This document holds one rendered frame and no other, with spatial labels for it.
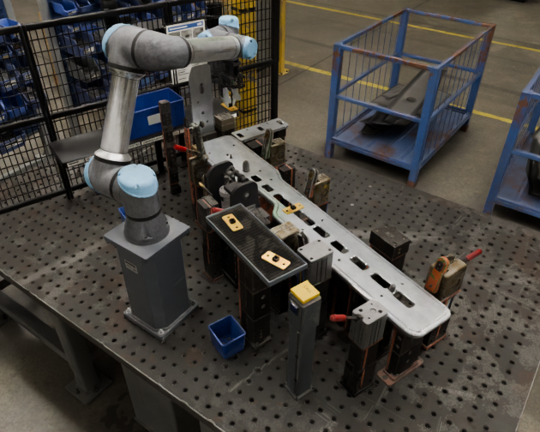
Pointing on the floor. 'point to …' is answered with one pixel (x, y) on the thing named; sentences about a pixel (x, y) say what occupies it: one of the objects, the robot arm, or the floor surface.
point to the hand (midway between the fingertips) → (229, 103)
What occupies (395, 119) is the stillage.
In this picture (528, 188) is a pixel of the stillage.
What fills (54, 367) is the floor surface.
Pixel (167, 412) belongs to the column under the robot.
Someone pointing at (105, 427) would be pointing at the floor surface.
